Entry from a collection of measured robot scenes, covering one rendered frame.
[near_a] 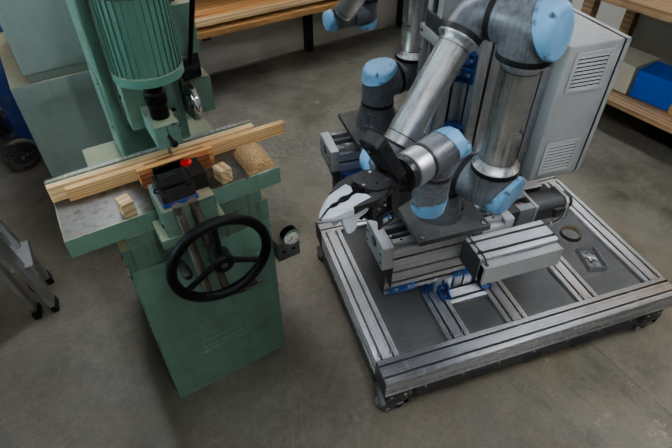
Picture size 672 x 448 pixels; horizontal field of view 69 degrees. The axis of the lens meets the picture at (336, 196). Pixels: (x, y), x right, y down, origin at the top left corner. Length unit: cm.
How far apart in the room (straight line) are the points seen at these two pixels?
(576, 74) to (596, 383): 123
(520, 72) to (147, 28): 83
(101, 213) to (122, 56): 42
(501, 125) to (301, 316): 134
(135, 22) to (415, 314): 138
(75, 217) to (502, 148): 109
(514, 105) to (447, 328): 104
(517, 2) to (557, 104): 58
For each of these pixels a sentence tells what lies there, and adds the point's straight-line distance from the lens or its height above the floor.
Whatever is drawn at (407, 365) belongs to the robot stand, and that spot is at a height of 23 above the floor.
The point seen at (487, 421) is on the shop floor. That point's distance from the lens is 204.
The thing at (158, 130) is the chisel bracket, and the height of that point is 106.
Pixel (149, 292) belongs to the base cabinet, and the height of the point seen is 61.
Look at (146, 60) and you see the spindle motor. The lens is 129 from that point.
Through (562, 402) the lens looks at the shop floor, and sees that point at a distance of 217.
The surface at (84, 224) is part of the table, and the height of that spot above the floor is 90.
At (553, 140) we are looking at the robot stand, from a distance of 169.
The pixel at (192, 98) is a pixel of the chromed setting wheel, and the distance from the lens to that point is 155.
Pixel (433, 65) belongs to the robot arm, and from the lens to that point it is 111.
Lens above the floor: 178
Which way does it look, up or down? 40 degrees down
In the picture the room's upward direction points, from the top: straight up
